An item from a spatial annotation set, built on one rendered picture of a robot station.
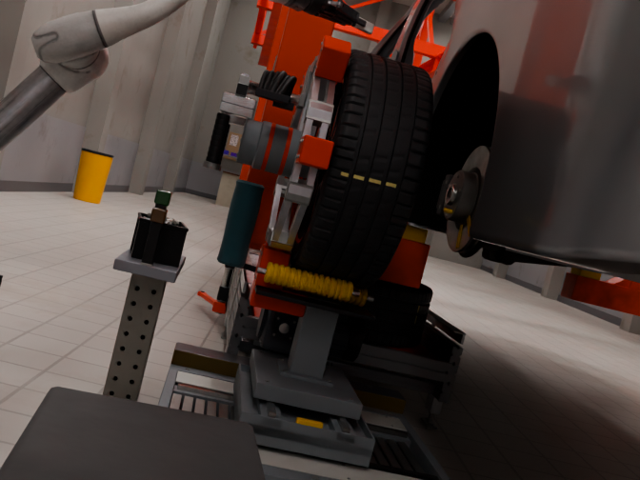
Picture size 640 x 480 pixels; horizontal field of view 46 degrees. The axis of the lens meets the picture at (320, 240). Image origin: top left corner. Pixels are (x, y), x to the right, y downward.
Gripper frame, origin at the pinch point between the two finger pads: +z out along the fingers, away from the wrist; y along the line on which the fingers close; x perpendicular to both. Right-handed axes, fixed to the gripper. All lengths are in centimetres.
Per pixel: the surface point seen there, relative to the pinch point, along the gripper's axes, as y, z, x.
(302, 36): -37.1, 1.1, 2.9
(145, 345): -32, -29, -107
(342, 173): 28, -13, -49
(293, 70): -38.4, 1.7, -8.8
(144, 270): -13, -41, -84
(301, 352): 0, 6, -97
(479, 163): 24, 34, -32
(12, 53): -533, -14, 62
